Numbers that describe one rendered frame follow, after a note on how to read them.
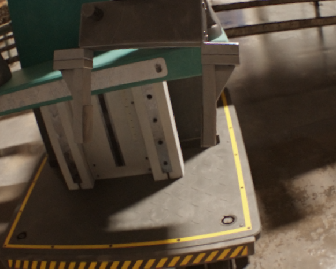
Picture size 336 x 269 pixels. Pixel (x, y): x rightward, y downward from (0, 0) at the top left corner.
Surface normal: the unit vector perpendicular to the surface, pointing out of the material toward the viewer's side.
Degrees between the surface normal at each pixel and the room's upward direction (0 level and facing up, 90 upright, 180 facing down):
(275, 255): 0
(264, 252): 0
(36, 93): 90
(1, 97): 90
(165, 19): 67
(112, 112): 90
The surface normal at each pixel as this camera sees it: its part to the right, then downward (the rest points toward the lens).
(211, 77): -0.18, 0.04
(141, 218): -0.20, -0.89
